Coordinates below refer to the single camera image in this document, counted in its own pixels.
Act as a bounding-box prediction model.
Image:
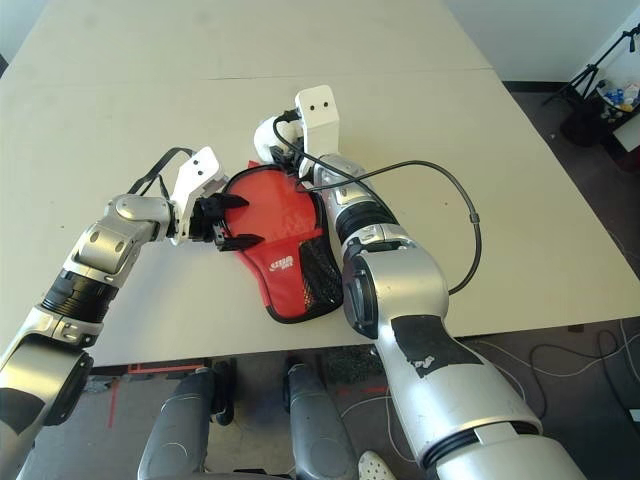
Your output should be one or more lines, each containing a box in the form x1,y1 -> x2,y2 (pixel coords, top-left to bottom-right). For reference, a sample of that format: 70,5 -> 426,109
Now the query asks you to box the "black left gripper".
192,193 -> 262,253

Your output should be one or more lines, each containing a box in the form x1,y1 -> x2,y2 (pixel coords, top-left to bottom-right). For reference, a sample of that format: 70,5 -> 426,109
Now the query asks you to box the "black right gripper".
268,142 -> 308,177

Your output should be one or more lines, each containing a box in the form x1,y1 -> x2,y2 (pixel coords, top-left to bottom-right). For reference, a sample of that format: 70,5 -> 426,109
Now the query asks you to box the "red black paddle case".
219,160 -> 346,326

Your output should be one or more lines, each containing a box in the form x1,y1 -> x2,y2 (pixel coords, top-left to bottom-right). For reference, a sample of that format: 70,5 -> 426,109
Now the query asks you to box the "dark speckled foam mat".
326,343 -> 382,382

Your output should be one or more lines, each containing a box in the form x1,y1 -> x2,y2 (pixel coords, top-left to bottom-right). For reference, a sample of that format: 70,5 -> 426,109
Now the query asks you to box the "grey robot left leg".
136,366 -> 217,480

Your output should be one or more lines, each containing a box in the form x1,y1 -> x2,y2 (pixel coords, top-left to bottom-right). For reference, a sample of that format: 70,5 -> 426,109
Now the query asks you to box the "grey robot leg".
284,363 -> 359,480
136,366 -> 217,480

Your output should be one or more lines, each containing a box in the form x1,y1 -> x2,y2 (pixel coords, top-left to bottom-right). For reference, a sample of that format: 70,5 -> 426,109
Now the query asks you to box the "grey robot right leg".
284,363 -> 359,480

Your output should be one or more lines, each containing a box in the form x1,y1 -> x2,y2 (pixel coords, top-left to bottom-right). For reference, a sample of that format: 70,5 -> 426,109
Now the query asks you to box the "white perforated clog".
356,448 -> 397,480

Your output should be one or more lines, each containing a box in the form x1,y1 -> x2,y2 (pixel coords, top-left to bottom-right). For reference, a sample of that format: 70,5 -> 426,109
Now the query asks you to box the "black bin with items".
558,78 -> 640,147

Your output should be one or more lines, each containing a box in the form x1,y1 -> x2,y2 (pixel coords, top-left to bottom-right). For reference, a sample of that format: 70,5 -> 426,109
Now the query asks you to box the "black tripod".
541,28 -> 640,107

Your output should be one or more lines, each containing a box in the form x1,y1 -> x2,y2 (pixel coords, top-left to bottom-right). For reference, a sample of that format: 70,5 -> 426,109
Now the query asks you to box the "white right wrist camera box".
293,85 -> 343,157

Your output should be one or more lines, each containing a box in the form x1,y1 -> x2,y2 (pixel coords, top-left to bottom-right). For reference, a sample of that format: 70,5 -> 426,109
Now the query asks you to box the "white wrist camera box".
166,145 -> 229,247
293,85 -> 343,157

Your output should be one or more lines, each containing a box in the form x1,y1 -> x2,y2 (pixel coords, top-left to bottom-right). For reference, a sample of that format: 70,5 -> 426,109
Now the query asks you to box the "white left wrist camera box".
166,145 -> 229,247

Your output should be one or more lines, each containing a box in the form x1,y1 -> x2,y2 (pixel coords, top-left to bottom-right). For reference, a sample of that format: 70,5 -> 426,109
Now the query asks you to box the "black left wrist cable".
126,145 -> 197,202

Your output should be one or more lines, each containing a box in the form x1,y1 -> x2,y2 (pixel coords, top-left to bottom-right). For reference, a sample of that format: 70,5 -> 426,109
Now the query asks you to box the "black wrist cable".
272,111 -> 484,297
126,145 -> 197,202

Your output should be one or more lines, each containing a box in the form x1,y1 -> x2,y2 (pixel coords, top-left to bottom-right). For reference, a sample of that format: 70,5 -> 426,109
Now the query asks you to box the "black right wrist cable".
272,111 -> 484,297

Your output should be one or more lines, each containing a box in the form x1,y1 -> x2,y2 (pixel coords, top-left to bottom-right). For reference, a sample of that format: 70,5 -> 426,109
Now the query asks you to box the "black upright post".
211,356 -> 237,427

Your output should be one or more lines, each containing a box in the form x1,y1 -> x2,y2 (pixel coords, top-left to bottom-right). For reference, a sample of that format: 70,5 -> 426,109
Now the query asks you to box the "white floor cable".
528,318 -> 640,382
343,383 -> 417,467

